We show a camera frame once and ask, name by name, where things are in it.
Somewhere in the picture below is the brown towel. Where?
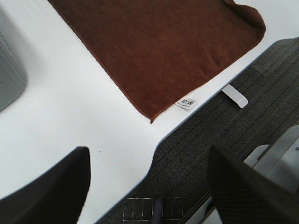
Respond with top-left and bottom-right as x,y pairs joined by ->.
50,0 -> 266,121

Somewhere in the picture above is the grey perforated laundry basket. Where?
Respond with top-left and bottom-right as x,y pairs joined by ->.
0,4 -> 28,110

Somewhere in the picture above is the wire mesh tray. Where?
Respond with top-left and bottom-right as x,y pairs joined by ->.
122,197 -> 197,222

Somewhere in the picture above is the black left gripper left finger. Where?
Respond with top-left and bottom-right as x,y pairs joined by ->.
0,147 -> 91,224

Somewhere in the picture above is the white table leg foot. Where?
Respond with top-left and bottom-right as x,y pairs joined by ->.
221,84 -> 249,109

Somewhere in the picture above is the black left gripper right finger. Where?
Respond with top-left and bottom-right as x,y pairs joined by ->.
207,145 -> 299,224

